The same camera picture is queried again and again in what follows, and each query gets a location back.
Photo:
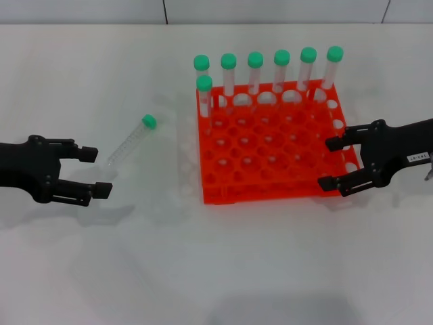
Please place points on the clear test tube green cap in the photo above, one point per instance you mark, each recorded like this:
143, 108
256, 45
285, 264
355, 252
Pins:
130, 142
205, 88
201, 62
308, 59
333, 59
255, 64
228, 66
281, 61

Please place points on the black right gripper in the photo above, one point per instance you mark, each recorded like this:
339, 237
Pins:
395, 145

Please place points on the orange test tube rack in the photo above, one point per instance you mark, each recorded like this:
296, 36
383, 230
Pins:
270, 155

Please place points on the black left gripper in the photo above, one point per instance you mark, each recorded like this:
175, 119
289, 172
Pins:
27, 162

